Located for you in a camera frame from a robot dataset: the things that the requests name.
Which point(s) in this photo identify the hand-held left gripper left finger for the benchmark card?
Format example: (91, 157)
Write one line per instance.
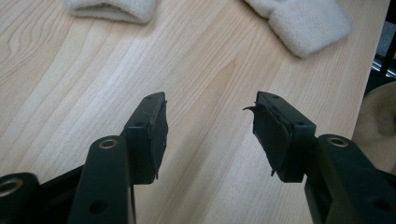
(146, 137)

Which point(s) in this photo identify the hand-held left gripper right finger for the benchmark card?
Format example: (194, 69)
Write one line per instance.
(289, 137)

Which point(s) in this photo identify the cream fleece garment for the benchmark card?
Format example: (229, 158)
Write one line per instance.
(299, 25)

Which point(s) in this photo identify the black metal stand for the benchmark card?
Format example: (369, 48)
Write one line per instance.
(386, 59)

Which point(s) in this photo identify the beige round stool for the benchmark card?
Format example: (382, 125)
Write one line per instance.
(378, 124)

